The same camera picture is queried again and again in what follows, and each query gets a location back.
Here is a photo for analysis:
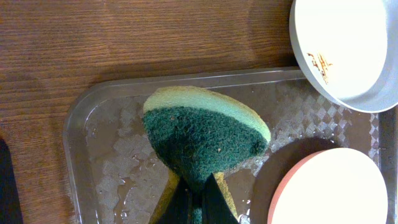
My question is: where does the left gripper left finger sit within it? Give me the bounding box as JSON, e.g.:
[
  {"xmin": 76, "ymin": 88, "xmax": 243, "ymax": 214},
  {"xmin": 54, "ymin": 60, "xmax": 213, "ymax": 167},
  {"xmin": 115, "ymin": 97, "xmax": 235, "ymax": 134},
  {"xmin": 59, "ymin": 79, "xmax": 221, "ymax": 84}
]
[{"xmin": 156, "ymin": 179, "xmax": 193, "ymax": 224}]

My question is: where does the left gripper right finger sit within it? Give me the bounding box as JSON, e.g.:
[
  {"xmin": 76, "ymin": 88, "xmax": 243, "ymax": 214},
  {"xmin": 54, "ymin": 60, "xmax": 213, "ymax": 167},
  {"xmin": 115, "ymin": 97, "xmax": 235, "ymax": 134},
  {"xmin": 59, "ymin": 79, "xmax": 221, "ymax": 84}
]
[{"xmin": 201, "ymin": 174, "xmax": 238, "ymax": 224}]

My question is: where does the green yellow sponge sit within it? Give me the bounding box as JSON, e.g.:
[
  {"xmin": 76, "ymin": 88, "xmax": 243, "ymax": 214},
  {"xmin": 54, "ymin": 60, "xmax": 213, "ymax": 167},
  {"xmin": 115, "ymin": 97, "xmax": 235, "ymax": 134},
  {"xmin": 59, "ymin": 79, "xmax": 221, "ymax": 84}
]
[{"xmin": 142, "ymin": 86, "xmax": 271, "ymax": 223}]

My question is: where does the white plate front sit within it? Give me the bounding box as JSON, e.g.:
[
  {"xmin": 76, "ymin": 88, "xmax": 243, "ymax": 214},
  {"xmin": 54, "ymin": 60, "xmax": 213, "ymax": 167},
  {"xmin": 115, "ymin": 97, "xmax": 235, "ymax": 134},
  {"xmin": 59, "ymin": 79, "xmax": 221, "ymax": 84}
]
[{"xmin": 267, "ymin": 147, "xmax": 388, "ymax": 224}]

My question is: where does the pale grey plate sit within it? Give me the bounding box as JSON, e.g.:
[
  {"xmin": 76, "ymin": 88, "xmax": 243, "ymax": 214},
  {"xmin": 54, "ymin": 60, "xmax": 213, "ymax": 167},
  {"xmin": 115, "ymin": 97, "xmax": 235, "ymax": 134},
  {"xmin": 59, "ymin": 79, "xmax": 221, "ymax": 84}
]
[{"xmin": 289, "ymin": 0, "xmax": 397, "ymax": 113}]

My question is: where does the brown tray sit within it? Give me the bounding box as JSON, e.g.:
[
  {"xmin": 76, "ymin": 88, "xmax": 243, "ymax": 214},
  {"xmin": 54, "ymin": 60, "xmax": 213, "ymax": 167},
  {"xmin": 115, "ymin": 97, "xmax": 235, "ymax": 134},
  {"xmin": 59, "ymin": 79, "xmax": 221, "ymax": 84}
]
[{"xmin": 62, "ymin": 67, "xmax": 397, "ymax": 223}]

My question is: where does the black tray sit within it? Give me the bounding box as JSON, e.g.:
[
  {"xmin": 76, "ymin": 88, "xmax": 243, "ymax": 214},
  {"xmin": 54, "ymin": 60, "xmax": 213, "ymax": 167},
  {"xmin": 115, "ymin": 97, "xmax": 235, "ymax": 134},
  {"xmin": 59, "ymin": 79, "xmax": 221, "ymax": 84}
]
[{"xmin": 0, "ymin": 139, "xmax": 23, "ymax": 224}]

